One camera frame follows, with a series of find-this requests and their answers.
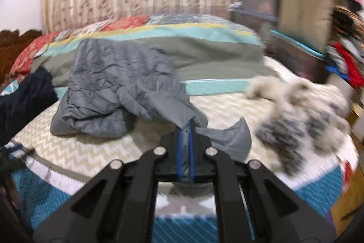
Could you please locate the dark navy cloth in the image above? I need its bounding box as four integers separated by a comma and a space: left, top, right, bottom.
0, 67, 59, 147

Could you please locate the striped patchwork quilt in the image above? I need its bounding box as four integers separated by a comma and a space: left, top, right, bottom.
8, 14, 275, 97

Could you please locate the grey puffer jacket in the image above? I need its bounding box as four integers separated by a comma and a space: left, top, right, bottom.
51, 38, 252, 196

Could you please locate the carved wooden headboard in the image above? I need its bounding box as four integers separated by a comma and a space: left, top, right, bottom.
0, 29, 44, 84

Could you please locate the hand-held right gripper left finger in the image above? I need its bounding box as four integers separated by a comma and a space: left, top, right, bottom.
33, 126, 185, 243

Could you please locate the fluffy spotted plush blanket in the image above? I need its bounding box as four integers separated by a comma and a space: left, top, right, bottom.
246, 76, 352, 177

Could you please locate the beige and teal zigzag bedspread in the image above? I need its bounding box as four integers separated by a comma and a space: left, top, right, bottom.
6, 56, 359, 243

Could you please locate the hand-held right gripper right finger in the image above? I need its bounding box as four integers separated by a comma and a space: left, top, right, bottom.
188, 123, 339, 243

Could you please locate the pile of colourful clothes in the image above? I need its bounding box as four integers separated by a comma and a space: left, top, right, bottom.
279, 0, 364, 91

